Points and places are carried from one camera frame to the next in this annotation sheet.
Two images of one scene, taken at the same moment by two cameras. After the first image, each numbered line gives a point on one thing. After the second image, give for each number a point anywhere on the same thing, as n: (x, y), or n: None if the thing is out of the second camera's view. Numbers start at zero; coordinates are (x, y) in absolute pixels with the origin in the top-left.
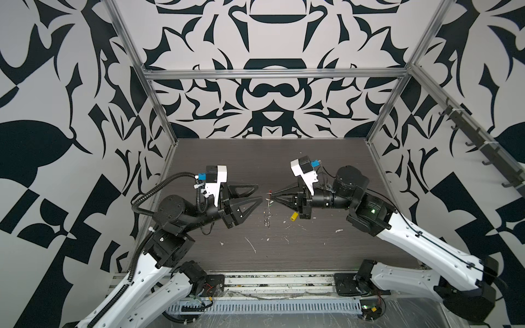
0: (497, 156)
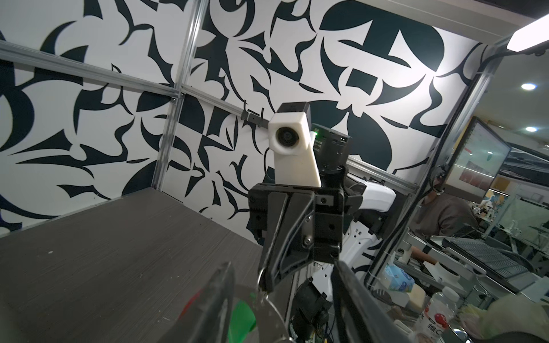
0: (257, 120)
